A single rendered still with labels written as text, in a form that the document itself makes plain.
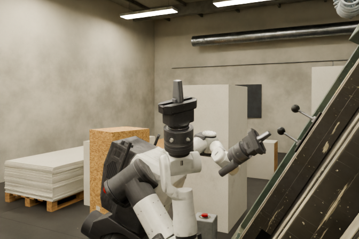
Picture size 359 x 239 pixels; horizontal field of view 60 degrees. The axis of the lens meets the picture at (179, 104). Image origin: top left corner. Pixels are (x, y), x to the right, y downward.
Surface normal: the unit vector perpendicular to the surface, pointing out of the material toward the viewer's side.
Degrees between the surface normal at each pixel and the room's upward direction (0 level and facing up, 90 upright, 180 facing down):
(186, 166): 105
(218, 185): 90
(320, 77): 90
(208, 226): 90
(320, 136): 90
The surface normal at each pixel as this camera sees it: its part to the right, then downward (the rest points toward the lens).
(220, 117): -0.44, 0.02
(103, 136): -0.67, 0.02
